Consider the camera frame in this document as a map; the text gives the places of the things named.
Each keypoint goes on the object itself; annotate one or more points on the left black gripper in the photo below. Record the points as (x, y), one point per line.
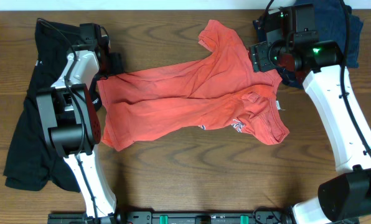
(114, 63)

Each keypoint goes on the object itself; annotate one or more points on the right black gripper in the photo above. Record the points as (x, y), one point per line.
(261, 57)

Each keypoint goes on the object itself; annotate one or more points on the red soccer t-shirt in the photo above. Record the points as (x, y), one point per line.
(218, 91)

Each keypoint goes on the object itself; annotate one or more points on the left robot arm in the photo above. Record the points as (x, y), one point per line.
(71, 127)

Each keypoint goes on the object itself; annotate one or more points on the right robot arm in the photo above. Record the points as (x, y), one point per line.
(321, 69)

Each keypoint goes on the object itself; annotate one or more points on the folded navy blue clothes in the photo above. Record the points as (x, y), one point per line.
(330, 22)

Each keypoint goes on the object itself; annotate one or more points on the black t-shirt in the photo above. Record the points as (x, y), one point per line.
(30, 165)

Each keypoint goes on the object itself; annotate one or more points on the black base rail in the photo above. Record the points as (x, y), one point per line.
(258, 216)

